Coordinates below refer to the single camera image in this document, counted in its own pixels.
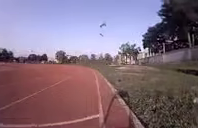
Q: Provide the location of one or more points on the row of distant trees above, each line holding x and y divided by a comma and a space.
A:
0, 54

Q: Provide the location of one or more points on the large dark trees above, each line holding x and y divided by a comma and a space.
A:
183, 20

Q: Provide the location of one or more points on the grass strip beside track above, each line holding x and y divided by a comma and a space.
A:
160, 93

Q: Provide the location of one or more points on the pale building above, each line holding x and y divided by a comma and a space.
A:
134, 59

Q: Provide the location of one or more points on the white painted lane lines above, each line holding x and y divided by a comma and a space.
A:
99, 103

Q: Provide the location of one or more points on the red running track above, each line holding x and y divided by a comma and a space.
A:
53, 100

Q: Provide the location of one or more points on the grey concrete wall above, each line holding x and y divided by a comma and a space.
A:
187, 54

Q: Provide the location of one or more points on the small tree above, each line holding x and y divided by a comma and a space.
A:
128, 50

